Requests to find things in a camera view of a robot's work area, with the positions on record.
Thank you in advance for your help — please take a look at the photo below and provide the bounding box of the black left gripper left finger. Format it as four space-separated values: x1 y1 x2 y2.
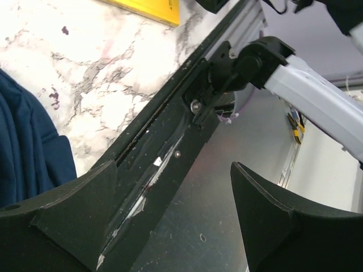
1 160 117 271

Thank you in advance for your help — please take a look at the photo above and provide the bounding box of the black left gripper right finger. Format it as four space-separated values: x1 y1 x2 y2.
230 162 362 271

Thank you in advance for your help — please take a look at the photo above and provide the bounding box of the navy blue student backpack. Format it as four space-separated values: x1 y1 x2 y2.
1 71 77 207

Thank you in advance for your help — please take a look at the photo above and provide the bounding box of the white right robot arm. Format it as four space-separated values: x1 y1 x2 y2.
186 27 362 163

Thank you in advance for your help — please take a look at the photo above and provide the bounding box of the yellow notebook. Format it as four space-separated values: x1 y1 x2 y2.
104 0 180 27

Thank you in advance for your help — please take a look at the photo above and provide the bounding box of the black mounting base plate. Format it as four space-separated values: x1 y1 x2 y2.
87 39 239 272

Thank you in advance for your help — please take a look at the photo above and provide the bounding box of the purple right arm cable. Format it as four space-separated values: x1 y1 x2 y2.
217 87 256 125

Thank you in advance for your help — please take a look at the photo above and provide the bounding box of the aluminium extrusion rail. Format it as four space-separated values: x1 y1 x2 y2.
202 1 265 60

